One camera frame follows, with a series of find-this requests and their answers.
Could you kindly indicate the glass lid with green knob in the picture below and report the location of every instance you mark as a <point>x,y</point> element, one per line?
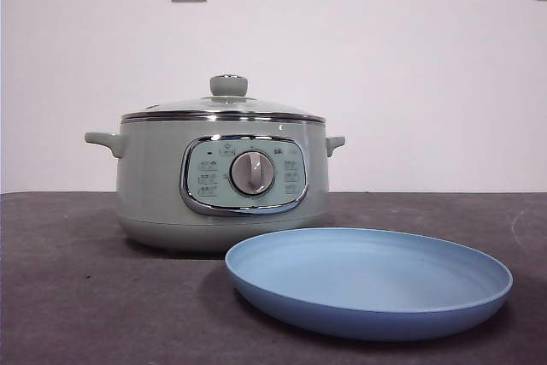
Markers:
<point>228,85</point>

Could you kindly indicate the sage green electric steamer pot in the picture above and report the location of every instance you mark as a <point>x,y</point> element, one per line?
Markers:
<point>149,185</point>

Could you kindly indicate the blue round plate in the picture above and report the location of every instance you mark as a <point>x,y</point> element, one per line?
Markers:
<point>367,279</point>

